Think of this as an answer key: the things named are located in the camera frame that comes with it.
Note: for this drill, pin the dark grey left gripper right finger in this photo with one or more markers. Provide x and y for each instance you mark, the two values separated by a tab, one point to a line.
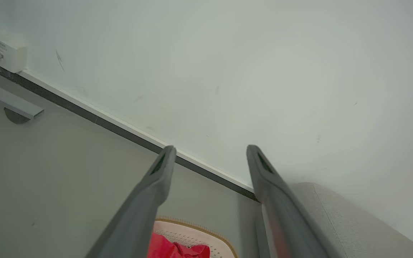
285	222

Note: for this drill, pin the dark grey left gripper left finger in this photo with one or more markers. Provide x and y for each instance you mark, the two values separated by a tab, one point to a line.
138	215

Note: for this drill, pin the red garment with white trim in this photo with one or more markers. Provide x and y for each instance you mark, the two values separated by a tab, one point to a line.
163	249

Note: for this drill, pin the cream perforated laundry basket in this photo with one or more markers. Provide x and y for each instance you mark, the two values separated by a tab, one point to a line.
192	234

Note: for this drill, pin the light grey fabric sofa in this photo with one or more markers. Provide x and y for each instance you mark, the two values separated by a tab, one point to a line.
353	229

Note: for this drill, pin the black round foot pad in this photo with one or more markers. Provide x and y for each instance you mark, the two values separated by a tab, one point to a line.
16	119

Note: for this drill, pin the grey metal frame with foot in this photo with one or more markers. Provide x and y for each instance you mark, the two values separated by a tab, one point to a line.
9	100

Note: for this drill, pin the white wall socket box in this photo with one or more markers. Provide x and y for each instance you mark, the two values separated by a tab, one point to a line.
7	50

